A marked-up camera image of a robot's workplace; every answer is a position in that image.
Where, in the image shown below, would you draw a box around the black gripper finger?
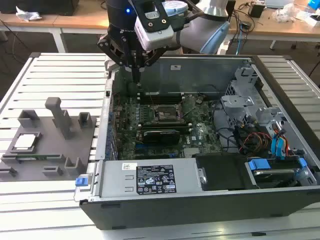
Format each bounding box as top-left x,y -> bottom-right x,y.
136,48 -> 166,85
96,34 -> 138,85

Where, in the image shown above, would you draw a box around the metal socket cover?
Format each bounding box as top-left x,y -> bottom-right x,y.
177,96 -> 197,118

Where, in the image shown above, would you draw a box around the silver CPU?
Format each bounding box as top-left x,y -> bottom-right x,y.
13,133 -> 38,151

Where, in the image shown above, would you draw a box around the black CPU socket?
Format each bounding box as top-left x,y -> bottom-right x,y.
153,103 -> 183,124

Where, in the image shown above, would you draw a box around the wide black monitor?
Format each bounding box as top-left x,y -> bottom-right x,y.
0,0 -> 80,16

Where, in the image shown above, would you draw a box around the black graphics card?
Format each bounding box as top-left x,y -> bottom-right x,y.
139,128 -> 181,146

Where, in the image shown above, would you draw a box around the green motherboard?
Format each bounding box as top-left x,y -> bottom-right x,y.
111,93 -> 223,161

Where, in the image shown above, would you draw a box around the crumpled white paper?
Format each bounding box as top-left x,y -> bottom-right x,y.
15,6 -> 43,22

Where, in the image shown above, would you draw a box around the metal drive cage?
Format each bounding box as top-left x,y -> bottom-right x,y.
219,65 -> 288,131

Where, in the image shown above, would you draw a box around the silver chipset heat sink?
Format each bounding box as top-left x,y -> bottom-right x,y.
183,147 -> 202,159

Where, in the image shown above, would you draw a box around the small black box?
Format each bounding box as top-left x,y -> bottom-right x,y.
248,2 -> 266,18

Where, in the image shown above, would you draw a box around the grey parts rack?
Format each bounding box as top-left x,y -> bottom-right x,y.
0,96 -> 98,183

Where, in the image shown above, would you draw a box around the silver power supply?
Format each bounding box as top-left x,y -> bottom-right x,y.
91,159 -> 201,201

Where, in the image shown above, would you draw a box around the black plastic cover panel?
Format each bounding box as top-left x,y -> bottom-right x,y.
192,153 -> 251,192

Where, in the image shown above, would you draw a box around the blue case latch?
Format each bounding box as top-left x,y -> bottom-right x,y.
74,174 -> 90,187

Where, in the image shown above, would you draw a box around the silver laptop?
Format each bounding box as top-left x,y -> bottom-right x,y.
264,0 -> 295,8

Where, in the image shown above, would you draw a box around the clear plastic bag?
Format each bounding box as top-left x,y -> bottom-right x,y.
271,2 -> 301,24

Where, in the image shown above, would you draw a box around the hard disk in blue carrier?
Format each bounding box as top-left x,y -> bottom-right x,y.
244,157 -> 308,188

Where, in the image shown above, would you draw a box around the black open PC case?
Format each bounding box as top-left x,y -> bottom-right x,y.
79,53 -> 320,231

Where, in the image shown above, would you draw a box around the white cardboard box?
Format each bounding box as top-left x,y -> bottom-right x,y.
295,11 -> 320,28

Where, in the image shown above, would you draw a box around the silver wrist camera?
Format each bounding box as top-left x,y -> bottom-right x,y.
129,0 -> 175,51

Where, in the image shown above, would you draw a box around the wooden desk white frame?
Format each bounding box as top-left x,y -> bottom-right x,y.
228,4 -> 320,51
0,11 -> 110,53

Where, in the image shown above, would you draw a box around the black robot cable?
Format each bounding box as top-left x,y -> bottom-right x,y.
172,0 -> 204,29

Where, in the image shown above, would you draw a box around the blue cable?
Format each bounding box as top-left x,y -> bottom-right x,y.
235,23 -> 245,55

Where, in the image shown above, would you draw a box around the black wire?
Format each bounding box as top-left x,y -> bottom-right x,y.
211,99 -> 241,153

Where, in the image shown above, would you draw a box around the red yellow power wires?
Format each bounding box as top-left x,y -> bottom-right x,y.
234,122 -> 273,156

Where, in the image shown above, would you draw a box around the blue flat data wire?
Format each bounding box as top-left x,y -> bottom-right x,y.
271,133 -> 288,161

